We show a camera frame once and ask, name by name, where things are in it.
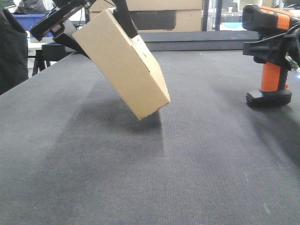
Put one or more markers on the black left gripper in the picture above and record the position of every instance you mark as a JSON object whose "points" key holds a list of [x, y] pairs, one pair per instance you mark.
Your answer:
{"points": [[57, 22]]}

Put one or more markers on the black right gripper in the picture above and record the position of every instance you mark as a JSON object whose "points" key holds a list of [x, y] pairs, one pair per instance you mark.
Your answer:
{"points": [[281, 48]]}

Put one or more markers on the orange black barcode scanner gun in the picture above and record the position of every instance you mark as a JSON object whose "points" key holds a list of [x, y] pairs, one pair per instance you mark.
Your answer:
{"points": [[274, 90]]}

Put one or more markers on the brown cardboard package box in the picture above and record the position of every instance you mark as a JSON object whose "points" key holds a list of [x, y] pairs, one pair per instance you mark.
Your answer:
{"points": [[142, 88]]}

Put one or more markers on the upper stacked cardboard box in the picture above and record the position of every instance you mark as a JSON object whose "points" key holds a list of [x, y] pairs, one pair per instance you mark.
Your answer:
{"points": [[150, 5]]}

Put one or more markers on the large cardboard box with print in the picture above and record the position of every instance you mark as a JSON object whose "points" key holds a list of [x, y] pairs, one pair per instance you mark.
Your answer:
{"points": [[167, 20]]}

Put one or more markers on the white barcode label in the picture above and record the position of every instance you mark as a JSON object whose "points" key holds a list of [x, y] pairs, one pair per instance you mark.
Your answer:
{"points": [[141, 48]]}

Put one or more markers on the blue plastic crate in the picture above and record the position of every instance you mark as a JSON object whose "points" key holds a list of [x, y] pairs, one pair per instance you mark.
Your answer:
{"points": [[28, 20]]}

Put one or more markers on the person in black jacket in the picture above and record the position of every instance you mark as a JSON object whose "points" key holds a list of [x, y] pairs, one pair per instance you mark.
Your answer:
{"points": [[13, 52]]}

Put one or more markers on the dark grey fabric table mat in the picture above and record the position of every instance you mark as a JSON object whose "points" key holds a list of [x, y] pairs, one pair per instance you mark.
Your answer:
{"points": [[72, 152]]}

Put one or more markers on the grey raised table edge rail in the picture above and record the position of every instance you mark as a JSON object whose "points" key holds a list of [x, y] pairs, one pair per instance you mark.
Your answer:
{"points": [[220, 40]]}

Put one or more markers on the dark metal shelf post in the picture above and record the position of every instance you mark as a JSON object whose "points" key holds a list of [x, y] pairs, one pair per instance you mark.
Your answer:
{"points": [[211, 15]]}

